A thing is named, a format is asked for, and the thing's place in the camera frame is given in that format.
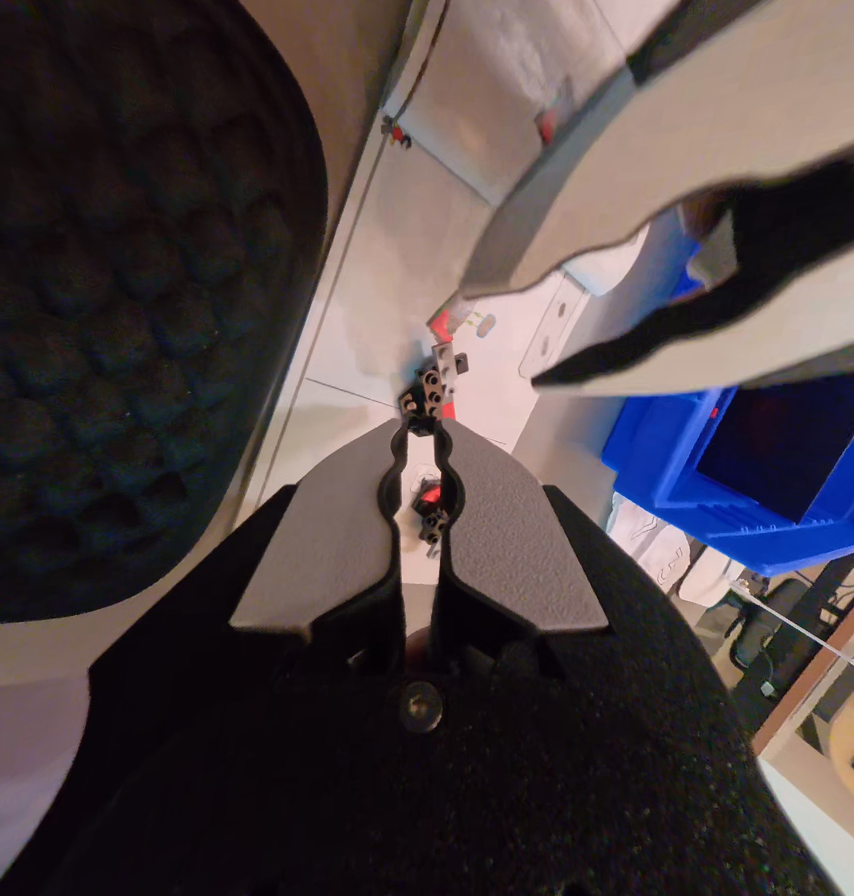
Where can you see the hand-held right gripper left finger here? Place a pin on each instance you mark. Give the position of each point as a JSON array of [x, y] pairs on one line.
[[329, 539]]

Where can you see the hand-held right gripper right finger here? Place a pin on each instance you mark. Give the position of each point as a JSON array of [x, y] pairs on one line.
[[518, 553]]

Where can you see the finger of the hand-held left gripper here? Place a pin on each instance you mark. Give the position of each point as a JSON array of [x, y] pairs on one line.
[[714, 126], [784, 329]]

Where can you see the red black toy brick assembly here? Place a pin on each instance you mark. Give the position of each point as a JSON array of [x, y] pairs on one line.
[[434, 521], [430, 388]]

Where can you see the white instruction sheet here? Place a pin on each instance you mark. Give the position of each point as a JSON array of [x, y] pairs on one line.
[[414, 563]]

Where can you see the crumpled white paper bag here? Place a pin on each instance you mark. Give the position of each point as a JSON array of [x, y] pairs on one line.
[[651, 546]]

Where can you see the blue plastic bin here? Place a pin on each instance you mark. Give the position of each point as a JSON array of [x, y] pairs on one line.
[[665, 476]]

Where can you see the white instruction booklet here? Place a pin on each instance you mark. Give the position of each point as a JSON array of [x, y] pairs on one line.
[[399, 280]]

